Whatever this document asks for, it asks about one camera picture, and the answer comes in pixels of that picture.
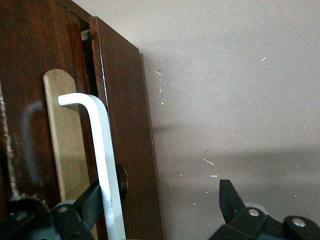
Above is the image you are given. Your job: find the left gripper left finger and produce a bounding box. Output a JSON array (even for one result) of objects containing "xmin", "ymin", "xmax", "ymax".
[{"xmin": 49, "ymin": 178, "xmax": 103, "ymax": 240}]

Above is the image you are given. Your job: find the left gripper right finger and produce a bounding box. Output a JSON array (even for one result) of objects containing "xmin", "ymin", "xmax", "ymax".
[{"xmin": 208, "ymin": 179, "xmax": 268, "ymax": 240}]

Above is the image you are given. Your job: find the white drawer handle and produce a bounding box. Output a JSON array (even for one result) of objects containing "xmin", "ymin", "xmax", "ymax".
[{"xmin": 57, "ymin": 92, "xmax": 126, "ymax": 240}]

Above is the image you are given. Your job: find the wooden drawer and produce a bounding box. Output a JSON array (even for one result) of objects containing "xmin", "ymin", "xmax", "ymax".
[{"xmin": 0, "ymin": 0, "xmax": 109, "ymax": 240}]

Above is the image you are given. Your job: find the pale wooden backing strip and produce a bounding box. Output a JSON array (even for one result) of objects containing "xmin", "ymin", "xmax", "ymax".
[{"xmin": 42, "ymin": 68, "xmax": 101, "ymax": 203}]

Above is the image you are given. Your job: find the dark wooden panel with hole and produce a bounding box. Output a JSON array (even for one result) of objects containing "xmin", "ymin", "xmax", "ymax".
[{"xmin": 88, "ymin": 15, "xmax": 165, "ymax": 240}]

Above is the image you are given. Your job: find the paper table cover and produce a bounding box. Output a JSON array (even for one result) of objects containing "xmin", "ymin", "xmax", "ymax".
[{"xmin": 72, "ymin": 0, "xmax": 320, "ymax": 240}]

